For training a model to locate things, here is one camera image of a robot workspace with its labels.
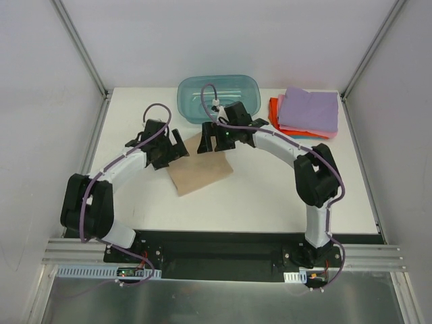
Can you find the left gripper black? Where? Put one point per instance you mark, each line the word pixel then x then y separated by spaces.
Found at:
pixel 169 150

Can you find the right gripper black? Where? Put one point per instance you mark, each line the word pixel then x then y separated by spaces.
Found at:
pixel 214 133

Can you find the beige t shirt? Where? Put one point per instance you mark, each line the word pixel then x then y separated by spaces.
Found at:
pixel 197 171

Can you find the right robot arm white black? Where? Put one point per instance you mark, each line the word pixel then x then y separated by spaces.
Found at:
pixel 317 179

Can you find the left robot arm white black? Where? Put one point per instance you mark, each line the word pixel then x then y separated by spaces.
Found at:
pixel 88 206

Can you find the teal plastic tub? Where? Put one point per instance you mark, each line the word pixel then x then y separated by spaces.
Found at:
pixel 230 89

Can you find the orange folded t shirt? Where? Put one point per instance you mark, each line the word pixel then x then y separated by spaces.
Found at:
pixel 272 116

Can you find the teal folded t shirt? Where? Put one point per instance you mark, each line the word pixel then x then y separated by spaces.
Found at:
pixel 304 138

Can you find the purple folded t shirt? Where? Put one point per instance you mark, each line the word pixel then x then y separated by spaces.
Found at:
pixel 309 110

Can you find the pink folded t shirt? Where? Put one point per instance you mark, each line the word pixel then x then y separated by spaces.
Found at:
pixel 326 134

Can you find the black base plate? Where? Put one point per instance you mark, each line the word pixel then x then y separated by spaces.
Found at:
pixel 232 256

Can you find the aluminium front rail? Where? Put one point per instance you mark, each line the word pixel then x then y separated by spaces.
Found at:
pixel 358 257

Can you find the left white cable duct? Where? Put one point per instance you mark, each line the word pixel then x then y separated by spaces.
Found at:
pixel 107 272

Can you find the white cable duct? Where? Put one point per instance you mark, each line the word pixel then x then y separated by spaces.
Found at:
pixel 295 277
pixel 107 272

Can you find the right white cable duct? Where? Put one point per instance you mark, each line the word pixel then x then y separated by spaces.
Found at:
pixel 295 277

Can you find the left aluminium frame post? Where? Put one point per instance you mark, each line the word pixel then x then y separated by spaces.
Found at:
pixel 68 24

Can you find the aluminium frame post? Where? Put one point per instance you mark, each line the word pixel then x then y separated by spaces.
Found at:
pixel 68 24
pixel 373 47

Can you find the right aluminium frame post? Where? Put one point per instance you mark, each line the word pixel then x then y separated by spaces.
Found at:
pixel 373 47

